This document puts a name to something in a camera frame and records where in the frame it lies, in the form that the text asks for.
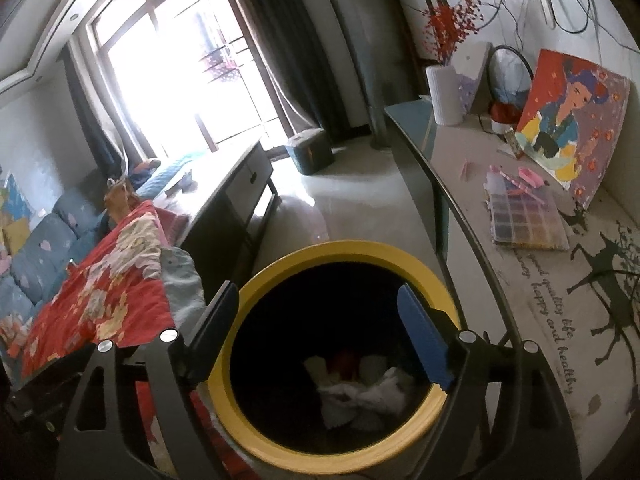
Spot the glass topped tv cabinet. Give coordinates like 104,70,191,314
382,97,640,480

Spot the yellow rimmed trash bin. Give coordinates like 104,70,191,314
206,241,464,471

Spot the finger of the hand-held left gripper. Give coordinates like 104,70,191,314
4,378,69,454

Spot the grey standing air conditioner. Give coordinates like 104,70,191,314
325,0,402,150

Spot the orange bag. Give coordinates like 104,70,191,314
104,179,137,222

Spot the small red ornament white pot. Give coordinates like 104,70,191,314
487,99,521,134

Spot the short grey curtain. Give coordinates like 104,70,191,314
62,35,137,182

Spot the white and purple box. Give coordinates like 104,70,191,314
452,41,494,116

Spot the clear bead organizer box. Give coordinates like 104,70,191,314
482,170,571,252

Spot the hanging laundry outside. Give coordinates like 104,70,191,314
201,44,242,82

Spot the blue square stool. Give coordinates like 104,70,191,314
283,129,335,176

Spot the yellow cushion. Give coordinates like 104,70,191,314
2,219,32,257

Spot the country map poster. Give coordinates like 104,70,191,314
0,172,27,222

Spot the colourful figure painting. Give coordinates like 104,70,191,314
514,48,632,212

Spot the long grey curtain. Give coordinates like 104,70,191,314
229,0,372,137

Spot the grey coffee table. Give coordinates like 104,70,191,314
150,140,282,287

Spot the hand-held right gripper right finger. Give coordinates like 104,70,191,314
397,283,582,480

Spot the blue patterned sofa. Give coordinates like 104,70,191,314
0,152,201,342

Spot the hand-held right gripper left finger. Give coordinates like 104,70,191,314
56,281,240,480

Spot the red floral blanket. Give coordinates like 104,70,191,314
0,200,257,480

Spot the pink pen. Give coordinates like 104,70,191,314
499,172,539,202

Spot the deer print table mat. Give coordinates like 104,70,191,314
429,115,640,480

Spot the large framed glass window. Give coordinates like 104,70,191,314
82,0,274,162

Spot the white ribbed vase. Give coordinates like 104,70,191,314
424,64,464,126

